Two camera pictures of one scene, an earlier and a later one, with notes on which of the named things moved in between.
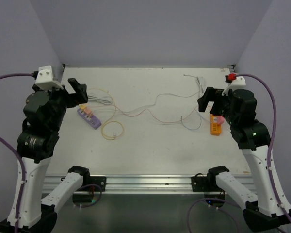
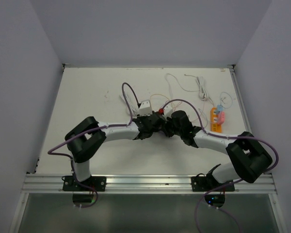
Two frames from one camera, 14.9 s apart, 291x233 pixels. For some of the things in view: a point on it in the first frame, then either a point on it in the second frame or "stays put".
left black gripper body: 63,98 -> 142,118
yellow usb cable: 110,116 -> 171,105
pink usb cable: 153,113 -> 195,91
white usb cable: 146,106 -> 170,88
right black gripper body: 221,106 -> 170,129
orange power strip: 216,128 stays put
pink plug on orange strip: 220,120 stays put
